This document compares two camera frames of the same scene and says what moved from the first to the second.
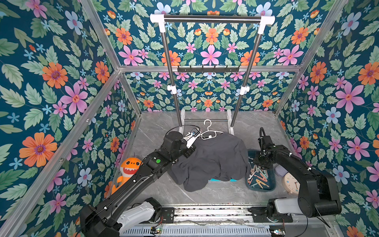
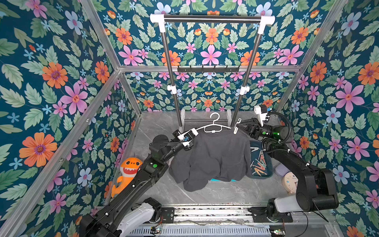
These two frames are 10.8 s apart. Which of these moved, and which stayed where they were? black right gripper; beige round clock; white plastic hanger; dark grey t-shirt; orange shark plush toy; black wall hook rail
Moved: white plastic hanger; black right gripper
Stayed: dark grey t-shirt; beige round clock; black wall hook rail; orange shark plush toy
